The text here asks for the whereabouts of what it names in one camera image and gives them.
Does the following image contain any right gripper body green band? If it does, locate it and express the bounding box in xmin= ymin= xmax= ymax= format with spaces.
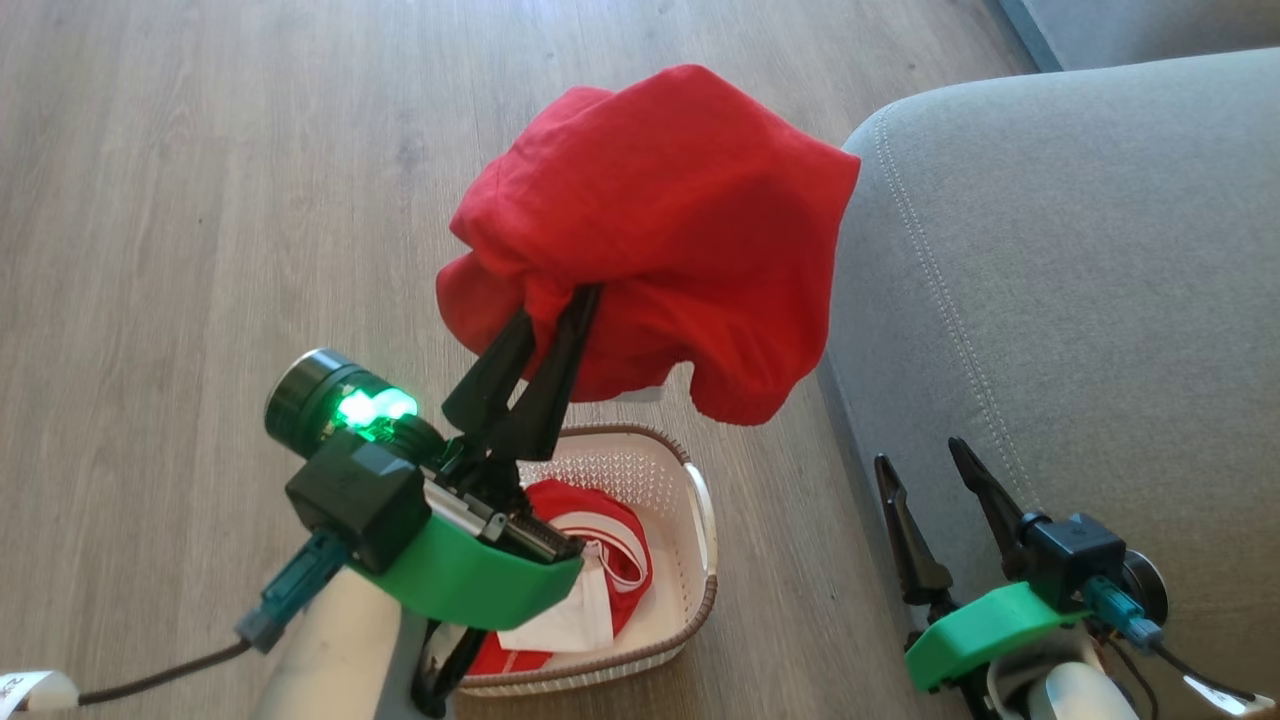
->
xmin=905 ymin=550 xmax=1170 ymax=694

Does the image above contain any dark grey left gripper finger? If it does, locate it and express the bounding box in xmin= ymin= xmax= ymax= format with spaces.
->
xmin=442 ymin=305 xmax=537 ymax=436
xmin=490 ymin=284 xmax=605 ymax=462

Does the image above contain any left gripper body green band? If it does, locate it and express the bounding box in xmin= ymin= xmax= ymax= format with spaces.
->
xmin=265 ymin=348 xmax=584 ymax=632

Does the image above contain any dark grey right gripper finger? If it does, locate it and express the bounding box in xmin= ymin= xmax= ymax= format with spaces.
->
xmin=874 ymin=453 xmax=955 ymax=613
xmin=947 ymin=436 xmax=1033 ymax=583

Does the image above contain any red and white garment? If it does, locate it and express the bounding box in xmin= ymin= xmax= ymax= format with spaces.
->
xmin=465 ymin=478 xmax=654 ymax=677

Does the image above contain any plain red garment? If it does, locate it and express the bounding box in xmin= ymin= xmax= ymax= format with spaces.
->
xmin=436 ymin=63 xmax=862 ymax=427

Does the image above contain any white basket with brown rim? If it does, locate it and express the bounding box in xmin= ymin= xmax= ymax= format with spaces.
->
xmin=440 ymin=385 xmax=720 ymax=698

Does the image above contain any grey fabric sofa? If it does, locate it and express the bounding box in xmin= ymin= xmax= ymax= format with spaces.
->
xmin=817 ymin=47 xmax=1280 ymax=720

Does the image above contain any grey-blue sofa section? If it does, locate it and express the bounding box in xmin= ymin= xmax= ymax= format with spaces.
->
xmin=998 ymin=0 xmax=1280 ymax=74

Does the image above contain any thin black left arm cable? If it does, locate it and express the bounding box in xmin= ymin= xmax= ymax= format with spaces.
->
xmin=409 ymin=618 xmax=493 ymax=720

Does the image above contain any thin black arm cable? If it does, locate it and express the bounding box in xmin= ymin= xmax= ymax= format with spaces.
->
xmin=1095 ymin=635 xmax=1163 ymax=720
xmin=409 ymin=618 xmax=493 ymax=720

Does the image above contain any right camera cable teal plug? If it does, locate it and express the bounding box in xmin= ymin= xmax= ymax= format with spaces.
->
xmin=1083 ymin=574 xmax=1259 ymax=704

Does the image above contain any camera cable teal plug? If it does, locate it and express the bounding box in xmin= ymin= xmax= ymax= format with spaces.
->
xmin=78 ymin=528 xmax=353 ymax=707
xmin=1083 ymin=574 xmax=1259 ymax=704

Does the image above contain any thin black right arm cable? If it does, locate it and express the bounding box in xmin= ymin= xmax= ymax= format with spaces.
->
xmin=1095 ymin=635 xmax=1163 ymax=720

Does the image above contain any left camera cable teal plug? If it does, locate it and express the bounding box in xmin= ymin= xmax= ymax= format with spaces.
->
xmin=78 ymin=528 xmax=353 ymax=707

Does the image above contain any white right cable label tag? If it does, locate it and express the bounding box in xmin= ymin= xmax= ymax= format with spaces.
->
xmin=1182 ymin=674 xmax=1278 ymax=717

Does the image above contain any white cable label tag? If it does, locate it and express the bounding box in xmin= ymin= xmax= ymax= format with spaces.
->
xmin=0 ymin=669 xmax=80 ymax=714
xmin=1182 ymin=674 xmax=1278 ymax=717

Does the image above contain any white left cable label tag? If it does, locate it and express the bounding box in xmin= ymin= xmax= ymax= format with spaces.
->
xmin=0 ymin=669 xmax=80 ymax=714

